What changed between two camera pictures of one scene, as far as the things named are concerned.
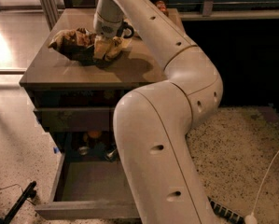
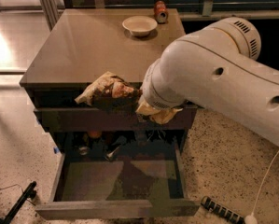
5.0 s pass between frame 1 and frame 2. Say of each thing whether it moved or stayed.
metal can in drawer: stayed
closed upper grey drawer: stayed
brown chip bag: moved
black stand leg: stayed
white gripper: moved
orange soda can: stayed
